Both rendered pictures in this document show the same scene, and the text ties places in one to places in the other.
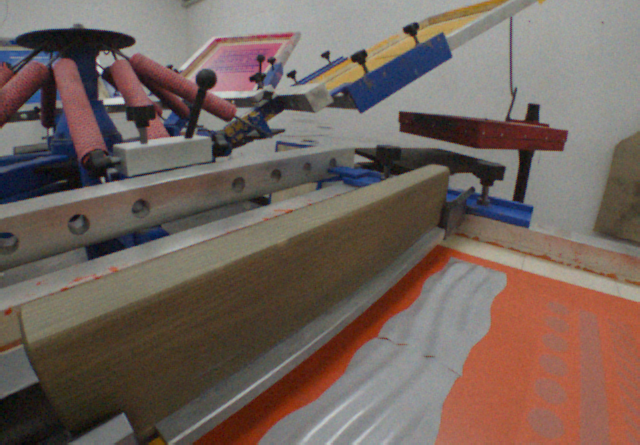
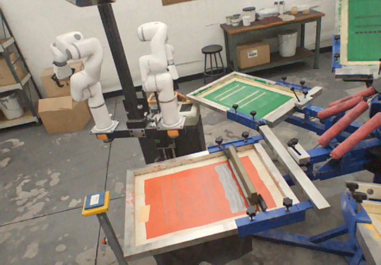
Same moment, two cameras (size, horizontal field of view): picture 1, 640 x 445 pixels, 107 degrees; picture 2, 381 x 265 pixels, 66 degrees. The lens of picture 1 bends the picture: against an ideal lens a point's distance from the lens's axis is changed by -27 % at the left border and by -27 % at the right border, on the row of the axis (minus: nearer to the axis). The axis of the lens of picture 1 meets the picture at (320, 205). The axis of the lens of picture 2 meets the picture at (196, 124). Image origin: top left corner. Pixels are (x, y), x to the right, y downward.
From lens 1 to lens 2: 1.58 m
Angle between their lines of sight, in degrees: 115
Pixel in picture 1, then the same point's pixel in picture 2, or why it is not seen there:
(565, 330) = (214, 205)
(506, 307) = (226, 202)
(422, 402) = (223, 181)
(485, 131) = not seen: outside the picture
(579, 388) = (209, 195)
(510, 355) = (219, 194)
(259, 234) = (236, 157)
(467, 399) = (219, 185)
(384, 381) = (228, 179)
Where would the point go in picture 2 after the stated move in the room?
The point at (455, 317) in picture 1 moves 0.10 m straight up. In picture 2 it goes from (230, 193) to (228, 178)
